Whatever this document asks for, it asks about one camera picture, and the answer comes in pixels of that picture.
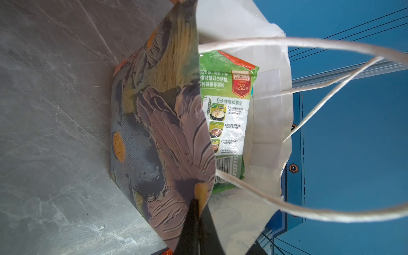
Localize green snack pouch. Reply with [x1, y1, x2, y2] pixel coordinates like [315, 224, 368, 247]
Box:
[199, 51, 259, 180]

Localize red yellow snack packet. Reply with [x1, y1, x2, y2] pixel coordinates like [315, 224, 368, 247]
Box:
[160, 248, 173, 255]

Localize right aluminium corner post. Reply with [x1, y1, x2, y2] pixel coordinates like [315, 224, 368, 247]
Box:
[292, 59, 408, 88]

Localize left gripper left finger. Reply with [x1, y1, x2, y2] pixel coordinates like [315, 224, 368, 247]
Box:
[173, 199, 200, 255]

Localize floral paper bag white handles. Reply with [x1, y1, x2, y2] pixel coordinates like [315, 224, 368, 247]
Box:
[110, 1, 408, 255]

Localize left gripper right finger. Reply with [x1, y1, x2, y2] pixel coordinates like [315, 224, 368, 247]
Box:
[199, 205, 225, 255]

